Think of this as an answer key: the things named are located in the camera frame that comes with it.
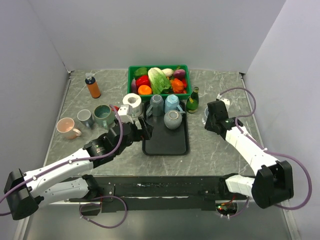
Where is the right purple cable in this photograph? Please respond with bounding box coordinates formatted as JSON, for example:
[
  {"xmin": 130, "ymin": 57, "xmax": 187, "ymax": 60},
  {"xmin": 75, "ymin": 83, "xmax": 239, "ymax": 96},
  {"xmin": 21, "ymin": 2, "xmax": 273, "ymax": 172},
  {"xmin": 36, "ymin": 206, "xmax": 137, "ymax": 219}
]
[{"xmin": 216, "ymin": 86, "xmax": 313, "ymax": 211}]

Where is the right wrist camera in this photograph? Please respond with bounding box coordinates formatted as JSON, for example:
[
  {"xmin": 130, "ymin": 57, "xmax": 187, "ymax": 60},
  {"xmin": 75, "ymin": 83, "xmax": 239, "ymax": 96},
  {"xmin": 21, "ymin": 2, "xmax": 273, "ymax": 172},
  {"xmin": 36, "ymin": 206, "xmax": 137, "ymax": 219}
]
[{"xmin": 216, "ymin": 94, "xmax": 231, "ymax": 111}]

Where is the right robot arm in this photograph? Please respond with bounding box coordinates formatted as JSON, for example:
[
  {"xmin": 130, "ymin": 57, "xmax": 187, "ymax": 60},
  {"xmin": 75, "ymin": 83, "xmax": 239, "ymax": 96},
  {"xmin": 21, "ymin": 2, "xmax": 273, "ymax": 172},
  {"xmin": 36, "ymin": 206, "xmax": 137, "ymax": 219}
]
[{"xmin": 204, "ymin": 100, "xmax": 294, "ymax": 209}]

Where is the grey mug white rim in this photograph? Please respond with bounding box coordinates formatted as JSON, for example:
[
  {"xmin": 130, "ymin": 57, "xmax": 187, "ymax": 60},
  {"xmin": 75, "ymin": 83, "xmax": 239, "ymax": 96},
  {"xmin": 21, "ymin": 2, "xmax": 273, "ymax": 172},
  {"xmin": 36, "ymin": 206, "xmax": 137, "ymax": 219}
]
[{"xmin": 163, "ymin": 110, "xmax": 183, "ymax": 130}]

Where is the orange tomato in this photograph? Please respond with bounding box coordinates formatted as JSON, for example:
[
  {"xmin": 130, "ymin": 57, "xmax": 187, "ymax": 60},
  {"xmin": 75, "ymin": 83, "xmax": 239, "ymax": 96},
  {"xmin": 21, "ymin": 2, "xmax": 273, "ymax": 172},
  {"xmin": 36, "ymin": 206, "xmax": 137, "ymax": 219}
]
[{"xmin": 138, "ymin": 85, "xmax": 153, "ymax": 96}]

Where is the purple onion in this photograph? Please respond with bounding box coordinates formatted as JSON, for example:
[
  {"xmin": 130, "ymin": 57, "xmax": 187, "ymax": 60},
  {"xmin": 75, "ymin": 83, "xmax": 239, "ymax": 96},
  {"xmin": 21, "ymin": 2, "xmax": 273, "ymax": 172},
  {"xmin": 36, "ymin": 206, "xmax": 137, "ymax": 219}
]
[{"xmin": 173, "ymin": 69, "xmax": 186, "ymax": 79}]

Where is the purple eggplant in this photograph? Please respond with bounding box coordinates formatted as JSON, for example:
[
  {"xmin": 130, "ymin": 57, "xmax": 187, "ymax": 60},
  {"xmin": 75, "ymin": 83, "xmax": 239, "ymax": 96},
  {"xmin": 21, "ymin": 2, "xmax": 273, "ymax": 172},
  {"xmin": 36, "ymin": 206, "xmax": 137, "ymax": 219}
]
[{"xmin": 130, "ymin": 79, "xmax": 138, "ymax": 95}]

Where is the teal glazed mug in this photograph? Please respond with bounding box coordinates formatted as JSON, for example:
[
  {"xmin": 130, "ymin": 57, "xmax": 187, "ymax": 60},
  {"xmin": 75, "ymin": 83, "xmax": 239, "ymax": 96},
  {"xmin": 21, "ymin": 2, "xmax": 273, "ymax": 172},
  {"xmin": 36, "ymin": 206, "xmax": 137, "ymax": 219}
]
[{"xmin": 93, "ymin": 105, "xmax": 115, "ymax": 129}]

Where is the napa cabbage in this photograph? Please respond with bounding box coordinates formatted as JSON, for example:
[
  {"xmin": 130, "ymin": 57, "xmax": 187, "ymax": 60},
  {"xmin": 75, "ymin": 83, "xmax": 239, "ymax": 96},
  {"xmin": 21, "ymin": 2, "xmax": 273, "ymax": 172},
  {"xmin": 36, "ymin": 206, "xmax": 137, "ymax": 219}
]
[{"xmin": 148, "ymin": 67, "xmax": 171, "ymax": 95}]

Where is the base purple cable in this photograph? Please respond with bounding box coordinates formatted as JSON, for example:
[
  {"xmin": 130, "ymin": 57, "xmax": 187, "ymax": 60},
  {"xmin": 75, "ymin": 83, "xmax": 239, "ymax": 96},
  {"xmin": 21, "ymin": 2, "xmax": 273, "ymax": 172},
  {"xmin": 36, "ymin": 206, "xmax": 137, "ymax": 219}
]
[{"xmin": 78, "ymin": 195, "xmax": 128, "ymax": 228}]

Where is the orange spray bottle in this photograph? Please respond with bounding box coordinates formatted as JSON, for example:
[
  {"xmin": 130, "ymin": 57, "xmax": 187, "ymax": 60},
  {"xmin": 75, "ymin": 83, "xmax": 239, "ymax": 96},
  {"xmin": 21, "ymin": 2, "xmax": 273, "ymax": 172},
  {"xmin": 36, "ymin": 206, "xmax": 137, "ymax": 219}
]
[{"xmin": 85, "ymin": 73, "xmax": 101, "ymax": 99}]

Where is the light blue mug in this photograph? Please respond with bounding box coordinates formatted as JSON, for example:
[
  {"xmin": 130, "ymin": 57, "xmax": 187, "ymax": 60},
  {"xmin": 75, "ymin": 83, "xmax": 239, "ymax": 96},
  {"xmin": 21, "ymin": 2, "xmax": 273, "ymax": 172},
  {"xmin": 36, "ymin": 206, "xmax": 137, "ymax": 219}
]
[{"xmin": 164, "ymin": 94, "xmax": 186, "ymax": 114}]

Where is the red chili pepper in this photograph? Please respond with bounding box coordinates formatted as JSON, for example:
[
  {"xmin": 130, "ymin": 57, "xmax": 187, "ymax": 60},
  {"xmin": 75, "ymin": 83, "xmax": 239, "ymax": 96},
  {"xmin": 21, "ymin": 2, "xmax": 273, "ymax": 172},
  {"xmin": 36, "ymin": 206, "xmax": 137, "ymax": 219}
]
[{"xmin": 181, "ymin": 78, "xmax": 188, "ymax": 94}]

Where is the orange bumpy pumpkin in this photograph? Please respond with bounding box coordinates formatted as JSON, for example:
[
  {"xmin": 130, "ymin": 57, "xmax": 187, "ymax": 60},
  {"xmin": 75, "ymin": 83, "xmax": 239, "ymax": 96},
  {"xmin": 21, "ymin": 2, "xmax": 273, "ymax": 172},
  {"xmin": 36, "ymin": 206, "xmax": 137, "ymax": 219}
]
[{"xmin": 171, "ymin": 78, "xmax": 185, "ymax": 94}]

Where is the small grey mug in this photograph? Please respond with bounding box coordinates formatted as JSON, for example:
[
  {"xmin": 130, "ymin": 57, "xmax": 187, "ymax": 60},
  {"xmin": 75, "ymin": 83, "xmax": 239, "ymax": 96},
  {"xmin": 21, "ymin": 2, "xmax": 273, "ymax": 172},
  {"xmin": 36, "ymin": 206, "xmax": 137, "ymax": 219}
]
[{"xmin": 77, "ymin": 109, "xmax": 94, "ymax": 129}]

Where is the grey-blue mug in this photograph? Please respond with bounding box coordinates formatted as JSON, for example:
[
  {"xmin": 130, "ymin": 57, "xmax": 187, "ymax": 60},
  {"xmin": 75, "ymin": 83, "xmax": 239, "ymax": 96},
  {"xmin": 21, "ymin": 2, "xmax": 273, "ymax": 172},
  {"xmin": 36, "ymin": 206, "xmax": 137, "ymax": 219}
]
[{"xmin": 146, "ymin": 94, "xmax": 164, "ymax": 117}]

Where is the pale grey mug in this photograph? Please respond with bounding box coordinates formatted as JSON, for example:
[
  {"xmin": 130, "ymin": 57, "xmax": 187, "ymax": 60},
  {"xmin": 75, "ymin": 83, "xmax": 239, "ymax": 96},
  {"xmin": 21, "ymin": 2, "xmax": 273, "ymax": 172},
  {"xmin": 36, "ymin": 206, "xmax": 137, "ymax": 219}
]
[{"xmin": 202, "ymin": 107, "xmax": 209, "ymax": 125}]

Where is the green bell pepper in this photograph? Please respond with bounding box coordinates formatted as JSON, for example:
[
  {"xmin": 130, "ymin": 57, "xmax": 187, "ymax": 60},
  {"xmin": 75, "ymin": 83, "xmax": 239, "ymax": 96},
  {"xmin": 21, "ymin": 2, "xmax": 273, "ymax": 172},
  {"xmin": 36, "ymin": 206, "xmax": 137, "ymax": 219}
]
[{"xmin": 133, "ymin": 67, "xmax": 148, "ymax": 79}]

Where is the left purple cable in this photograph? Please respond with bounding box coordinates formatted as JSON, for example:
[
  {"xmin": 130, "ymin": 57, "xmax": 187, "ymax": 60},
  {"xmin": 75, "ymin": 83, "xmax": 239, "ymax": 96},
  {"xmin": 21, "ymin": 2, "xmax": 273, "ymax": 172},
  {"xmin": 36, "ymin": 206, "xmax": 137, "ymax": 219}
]
[{"xmin": 0, "ymin": 104, "xmax": 124, "ymax": 217}]

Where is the white potato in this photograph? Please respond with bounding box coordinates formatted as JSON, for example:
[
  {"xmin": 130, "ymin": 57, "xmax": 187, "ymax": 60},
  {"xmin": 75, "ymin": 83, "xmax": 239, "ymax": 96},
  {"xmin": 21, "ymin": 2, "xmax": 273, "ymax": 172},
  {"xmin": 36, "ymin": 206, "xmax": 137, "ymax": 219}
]
[{"xmin": 162, "ymin": 68, "xmax": 174, "ymax": 77}]

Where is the pink mug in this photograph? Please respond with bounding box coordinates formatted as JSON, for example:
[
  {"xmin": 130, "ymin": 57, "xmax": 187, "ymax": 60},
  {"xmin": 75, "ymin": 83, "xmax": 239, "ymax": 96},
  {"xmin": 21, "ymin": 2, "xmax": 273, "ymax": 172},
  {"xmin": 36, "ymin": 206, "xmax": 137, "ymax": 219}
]
[{"xmin": 56, "ymin": 117, "xmax": 82, "ymax": 140}]

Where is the green glass bottle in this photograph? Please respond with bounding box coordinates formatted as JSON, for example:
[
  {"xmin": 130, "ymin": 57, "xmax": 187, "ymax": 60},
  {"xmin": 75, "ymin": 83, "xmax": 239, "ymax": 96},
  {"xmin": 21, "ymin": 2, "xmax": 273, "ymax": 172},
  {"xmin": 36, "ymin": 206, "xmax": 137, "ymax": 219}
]
[{"xmin": 186, "ymin": 86, "xmax": 199, "ymax": 114}]

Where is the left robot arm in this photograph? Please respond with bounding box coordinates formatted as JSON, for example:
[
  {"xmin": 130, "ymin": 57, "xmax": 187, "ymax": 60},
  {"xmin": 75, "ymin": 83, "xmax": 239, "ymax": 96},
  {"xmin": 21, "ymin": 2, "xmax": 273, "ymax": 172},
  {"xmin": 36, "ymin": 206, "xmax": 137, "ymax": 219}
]
[{"xmin": 2, "ymin": 117, "xmax": 153, "ymax": 221}]

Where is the black tray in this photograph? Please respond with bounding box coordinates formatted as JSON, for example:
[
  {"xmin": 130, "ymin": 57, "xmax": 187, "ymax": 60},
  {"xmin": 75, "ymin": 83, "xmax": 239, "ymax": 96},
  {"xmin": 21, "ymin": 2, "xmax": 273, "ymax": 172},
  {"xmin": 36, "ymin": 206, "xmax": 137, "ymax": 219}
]
[{"xmin": 142, "ymin": 101, "xmax": 190, "ymax": 156}]

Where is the red bell pepper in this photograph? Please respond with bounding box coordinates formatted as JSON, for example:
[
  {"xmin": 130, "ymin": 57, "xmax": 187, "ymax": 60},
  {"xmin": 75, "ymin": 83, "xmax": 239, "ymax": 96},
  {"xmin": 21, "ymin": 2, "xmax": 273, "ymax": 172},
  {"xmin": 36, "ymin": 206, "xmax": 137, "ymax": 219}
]
[{"xmin": 135, "ymin": 75, "xmax": 151, "ymax": 88}]

